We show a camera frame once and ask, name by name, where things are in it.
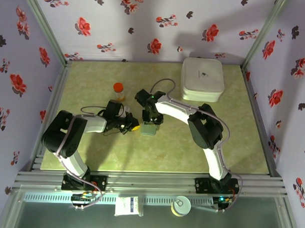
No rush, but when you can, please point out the long aluminium frame rail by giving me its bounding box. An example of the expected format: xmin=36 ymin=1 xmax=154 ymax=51
xmin=12 ymin=165 xmax=289 ymax=199

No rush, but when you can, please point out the orange-capped supplement bottle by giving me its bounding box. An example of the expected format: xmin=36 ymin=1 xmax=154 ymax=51
xmin=112 ymin=81 xmax=127 ymax=102

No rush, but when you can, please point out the small circuit board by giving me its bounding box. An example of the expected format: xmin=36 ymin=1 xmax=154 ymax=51
xmin=71 ymin=190 xmax=97 ymax=211
xmin=212 ymin=194 xmax=235 ymax=214

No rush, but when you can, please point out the tin can with pull-tab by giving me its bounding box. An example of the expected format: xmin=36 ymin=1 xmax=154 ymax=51
xmin=170 ymin=194 xmax=192 ymax=218

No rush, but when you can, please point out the aluminium corner post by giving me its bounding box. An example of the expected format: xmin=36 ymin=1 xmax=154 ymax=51
xmin=241 ymin=0 xmax=289 ymax=72
xmin=17 ymin=0 xmax=73 ymax=67

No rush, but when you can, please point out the aluminium side rail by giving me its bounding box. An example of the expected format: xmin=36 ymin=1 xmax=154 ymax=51
xmin=236 ymin=65 xmax=288 ymax=179
xmin=29 ymin=59 xmax=73 ymax=172

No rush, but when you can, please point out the white paper packet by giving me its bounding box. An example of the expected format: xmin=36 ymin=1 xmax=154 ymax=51
xmin=113 ymin=196 xmax=141 ymax=218

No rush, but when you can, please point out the grey-green card holder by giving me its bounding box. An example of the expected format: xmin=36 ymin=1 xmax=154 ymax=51
xmin=140 ymin=123 xmax=160 ymax=138

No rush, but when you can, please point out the slotted grey cable duct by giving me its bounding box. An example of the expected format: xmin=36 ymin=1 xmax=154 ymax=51
xmin=23 ymin=190 xmax=215 ymax=209

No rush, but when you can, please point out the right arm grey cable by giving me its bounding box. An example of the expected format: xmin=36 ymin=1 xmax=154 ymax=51
xmin=145 ymin=77 xmax=247 ymax=214

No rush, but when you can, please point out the white zip storage case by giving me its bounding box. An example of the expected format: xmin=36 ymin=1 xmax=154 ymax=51
xmin=179 ymin=56 xmax=226 ymax=104

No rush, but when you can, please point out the left arm grey cable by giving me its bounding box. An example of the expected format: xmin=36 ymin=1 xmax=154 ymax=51
xmin=53 ymin=104 xmax=107 ymax=211

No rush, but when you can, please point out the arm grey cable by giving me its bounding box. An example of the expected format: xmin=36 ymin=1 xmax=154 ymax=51
xmin=145 ymin=77 xmax=247 ymax=214
xmin=53 ymin=104 xmax=107 ymax=211

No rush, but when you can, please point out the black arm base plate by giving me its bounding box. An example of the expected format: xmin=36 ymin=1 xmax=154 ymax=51
xmin=61 ymin=173 xmax=108 ymax=193
xmin=194 ymin=176 xmax=240 ymax=197

